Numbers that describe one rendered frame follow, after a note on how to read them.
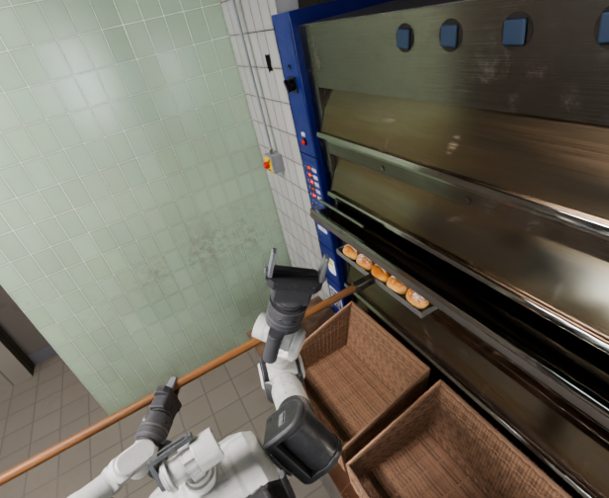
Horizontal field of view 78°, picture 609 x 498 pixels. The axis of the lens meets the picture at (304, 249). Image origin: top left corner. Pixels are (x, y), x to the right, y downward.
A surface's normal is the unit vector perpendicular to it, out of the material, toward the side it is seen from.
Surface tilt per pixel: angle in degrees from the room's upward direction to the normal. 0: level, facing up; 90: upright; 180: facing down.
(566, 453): 70
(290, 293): 97
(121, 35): 90
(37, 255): 90
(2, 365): 90
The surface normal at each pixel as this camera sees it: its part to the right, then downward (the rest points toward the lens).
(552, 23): -0.86, 0.40
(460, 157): -0.88, 0.10
